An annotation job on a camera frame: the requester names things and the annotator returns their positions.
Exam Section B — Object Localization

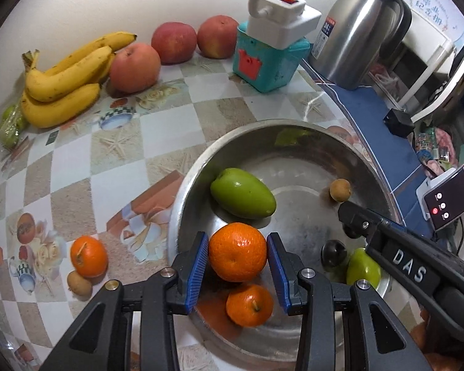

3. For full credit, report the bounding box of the dark purple plum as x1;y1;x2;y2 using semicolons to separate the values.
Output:
321;240;349;268

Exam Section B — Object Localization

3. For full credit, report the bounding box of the yellow banana bunch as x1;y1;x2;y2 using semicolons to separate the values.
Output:
21;32;137;128

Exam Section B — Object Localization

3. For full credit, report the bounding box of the stainless steel basin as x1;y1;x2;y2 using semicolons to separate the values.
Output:
167;120;405;364

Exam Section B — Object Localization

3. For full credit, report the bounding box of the white frame rack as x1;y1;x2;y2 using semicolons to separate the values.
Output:
371;27;464;122

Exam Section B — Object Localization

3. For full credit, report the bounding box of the white power strip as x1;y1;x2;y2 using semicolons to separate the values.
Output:
247;0;322;47

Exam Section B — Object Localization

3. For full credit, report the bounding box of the pink plastic bag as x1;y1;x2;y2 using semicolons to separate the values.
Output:
369;64;401;97

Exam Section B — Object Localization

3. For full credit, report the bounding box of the small mandarin orange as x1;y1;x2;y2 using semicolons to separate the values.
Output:
226;283;274;328
70;236;109;278

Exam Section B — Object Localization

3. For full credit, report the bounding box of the brown kiwi on table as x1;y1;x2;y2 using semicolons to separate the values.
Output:
67;271;92;298

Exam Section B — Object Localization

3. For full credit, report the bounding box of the smartphone with lit screen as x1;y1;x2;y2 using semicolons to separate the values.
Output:
423;152;464;232

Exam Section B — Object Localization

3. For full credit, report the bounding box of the round brown longan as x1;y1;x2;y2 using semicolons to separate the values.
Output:
329;178;352;203

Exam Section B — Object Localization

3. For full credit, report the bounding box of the black power adapter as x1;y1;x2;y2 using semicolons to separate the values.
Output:
384;108;415;137

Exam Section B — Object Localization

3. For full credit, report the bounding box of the large mandarin orange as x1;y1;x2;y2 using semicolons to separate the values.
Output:
208;222;267;283

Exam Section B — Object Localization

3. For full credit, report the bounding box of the colourful printed packet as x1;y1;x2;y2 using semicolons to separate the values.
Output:
414;126;439;163

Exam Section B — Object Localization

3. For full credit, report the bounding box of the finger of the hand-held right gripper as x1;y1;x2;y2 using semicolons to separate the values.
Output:
337;200;385;240

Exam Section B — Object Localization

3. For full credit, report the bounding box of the pale pink apple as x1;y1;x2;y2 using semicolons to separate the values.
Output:
109;43;162;94

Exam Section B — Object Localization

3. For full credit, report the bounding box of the small green jujube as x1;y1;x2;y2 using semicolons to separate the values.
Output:
346;247;381;288

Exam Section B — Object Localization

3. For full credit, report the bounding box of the checkered printed tablecloth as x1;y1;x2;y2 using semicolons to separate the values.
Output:
0;56;449;371

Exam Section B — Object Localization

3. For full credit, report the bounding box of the teal plastic toy box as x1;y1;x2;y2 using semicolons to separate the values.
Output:
232;23;310;93

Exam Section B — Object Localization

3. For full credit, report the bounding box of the red apple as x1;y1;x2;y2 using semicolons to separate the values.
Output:
151;22;198;65
197;15;239;59

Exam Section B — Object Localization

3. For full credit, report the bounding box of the stainless steel kettle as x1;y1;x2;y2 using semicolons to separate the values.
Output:
308;0;413;91

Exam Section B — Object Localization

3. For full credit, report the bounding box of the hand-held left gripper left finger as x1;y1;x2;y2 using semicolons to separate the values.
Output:
41;231;209;371

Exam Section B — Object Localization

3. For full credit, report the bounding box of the clear bag of green fruit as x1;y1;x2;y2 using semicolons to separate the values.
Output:
0;102;32;151

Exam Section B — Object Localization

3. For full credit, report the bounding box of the large green jujube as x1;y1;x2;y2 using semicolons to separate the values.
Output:
210;168;277;218

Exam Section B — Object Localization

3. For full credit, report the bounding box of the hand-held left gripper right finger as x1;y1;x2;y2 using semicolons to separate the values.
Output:
267;232;424;371

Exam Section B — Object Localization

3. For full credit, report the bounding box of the white printed wall card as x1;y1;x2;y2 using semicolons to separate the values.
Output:
408;0;462;33

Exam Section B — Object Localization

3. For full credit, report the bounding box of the white phone stand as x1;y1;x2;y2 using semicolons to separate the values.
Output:
415;166;459;217

